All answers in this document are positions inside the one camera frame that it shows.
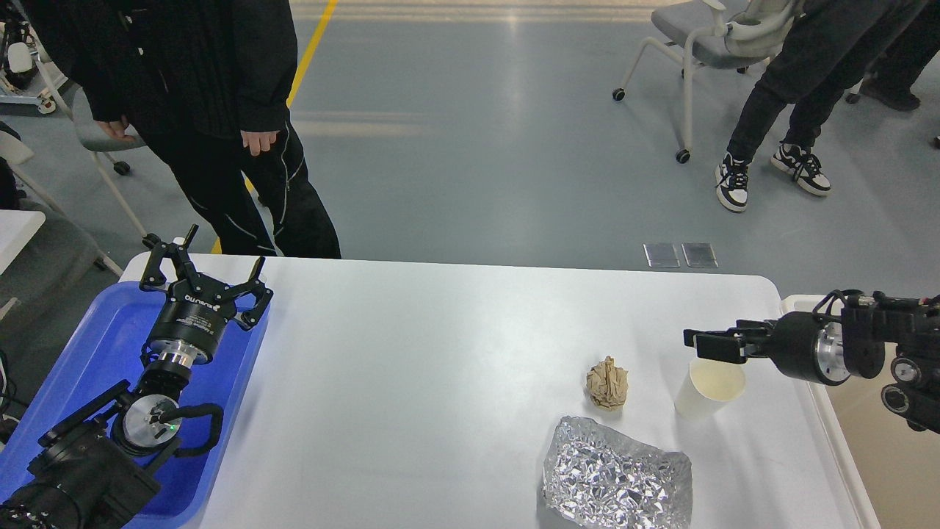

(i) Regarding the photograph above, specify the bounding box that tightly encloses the crumpled brown paper ball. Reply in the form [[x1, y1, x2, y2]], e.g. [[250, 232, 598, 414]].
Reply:
[[585, 356, 630, 411]]

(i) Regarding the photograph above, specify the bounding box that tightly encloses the grey chair on right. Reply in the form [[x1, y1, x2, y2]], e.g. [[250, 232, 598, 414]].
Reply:
[[612, 1, 803, 164]]

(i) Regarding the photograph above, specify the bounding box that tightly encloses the metal floor plate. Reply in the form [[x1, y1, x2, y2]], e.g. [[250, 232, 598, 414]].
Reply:
[[643, 243, 681, 269], [681, 243, 718, 269]]

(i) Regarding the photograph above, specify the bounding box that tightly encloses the crumpled aluminium foil sheet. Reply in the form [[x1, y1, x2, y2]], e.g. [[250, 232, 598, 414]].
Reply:
[[543, 416, 694, 528]]

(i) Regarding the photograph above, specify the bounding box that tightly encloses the grey chair on left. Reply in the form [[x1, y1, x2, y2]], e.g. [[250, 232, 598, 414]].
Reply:
[[71, 88, 148, 237]]

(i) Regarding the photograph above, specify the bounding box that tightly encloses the beige plastic bin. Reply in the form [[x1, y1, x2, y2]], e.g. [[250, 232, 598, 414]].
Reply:
[[809, 307, 939, 528]]

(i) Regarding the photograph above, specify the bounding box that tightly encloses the white wheeled equipment base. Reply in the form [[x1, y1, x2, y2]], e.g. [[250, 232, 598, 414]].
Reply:
[[1, 18, 57, 115]]

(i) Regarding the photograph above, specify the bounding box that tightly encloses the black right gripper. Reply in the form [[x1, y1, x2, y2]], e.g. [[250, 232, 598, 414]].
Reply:
[[684, 312, 850, 386]]

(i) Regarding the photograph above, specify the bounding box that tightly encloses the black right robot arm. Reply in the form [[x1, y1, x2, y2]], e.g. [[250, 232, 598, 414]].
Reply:
[[684, 290, 939, 433]]

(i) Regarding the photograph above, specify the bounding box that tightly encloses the white side table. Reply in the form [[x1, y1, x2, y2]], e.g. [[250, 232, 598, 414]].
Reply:
[[1, 209, 46, 274]]

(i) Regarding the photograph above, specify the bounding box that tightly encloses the left metal floor plate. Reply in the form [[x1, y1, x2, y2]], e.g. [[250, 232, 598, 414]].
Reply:
[[643, 243, 681, 269]]

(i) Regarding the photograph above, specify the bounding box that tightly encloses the right metal floor plate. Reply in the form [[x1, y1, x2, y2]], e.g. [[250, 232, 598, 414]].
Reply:
[[681, 243, 718, 269]]

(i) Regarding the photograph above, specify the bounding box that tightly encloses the person in black clothes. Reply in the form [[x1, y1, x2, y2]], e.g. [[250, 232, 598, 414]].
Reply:
[[23, 1, 341, 259]]

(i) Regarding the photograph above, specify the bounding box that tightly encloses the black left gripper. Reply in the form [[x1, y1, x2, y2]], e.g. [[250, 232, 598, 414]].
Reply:
[[138, 225, 273, 362]]

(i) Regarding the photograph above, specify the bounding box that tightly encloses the blue plastic tray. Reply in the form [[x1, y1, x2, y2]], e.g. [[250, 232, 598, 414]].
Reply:
[[0, 281, 270, 528]]

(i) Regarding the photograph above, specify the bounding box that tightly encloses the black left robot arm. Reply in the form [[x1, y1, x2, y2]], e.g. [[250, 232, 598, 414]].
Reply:
[[2, 228, 273, 528]]

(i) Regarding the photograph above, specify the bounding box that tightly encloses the white paper cup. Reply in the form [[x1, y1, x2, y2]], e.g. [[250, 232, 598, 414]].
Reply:
[[674, 358, 746, 420]]

